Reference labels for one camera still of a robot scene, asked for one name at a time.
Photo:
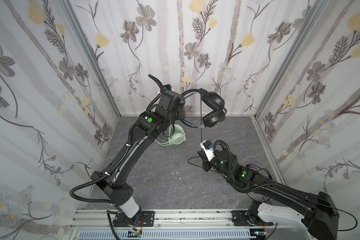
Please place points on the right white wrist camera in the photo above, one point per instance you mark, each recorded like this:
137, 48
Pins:
207, 148

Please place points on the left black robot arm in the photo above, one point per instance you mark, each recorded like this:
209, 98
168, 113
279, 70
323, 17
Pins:
165, 109

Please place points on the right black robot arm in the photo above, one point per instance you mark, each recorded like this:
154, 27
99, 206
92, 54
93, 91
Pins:
317, 212

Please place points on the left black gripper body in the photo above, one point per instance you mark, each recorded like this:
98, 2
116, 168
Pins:
178, 109

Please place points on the green white headphones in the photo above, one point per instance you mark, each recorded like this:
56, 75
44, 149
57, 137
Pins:
176, 136

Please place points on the left black corrugated conduit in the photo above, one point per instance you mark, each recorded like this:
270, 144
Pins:
112, 179

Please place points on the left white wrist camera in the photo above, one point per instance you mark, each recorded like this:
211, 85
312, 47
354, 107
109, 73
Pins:
167, 88

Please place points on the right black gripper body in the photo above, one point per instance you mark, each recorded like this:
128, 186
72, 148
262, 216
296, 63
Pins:
204, 157

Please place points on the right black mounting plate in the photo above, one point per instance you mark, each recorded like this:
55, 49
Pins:
240, 218

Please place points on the white slotted cable duct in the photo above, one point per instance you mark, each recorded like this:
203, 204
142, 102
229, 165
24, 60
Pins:
187, 234

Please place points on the black mounting plate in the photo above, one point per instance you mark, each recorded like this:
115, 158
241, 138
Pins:
240, 218
147, 219

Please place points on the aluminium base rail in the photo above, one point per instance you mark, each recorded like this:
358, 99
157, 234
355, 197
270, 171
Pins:
181, 219

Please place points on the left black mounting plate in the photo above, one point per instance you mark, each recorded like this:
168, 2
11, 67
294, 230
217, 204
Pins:
147, 219

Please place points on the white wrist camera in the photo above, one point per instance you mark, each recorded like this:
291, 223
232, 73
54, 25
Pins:
167, 88
207, 148

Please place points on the black blue headphones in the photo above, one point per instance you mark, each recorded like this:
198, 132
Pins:
214, 102

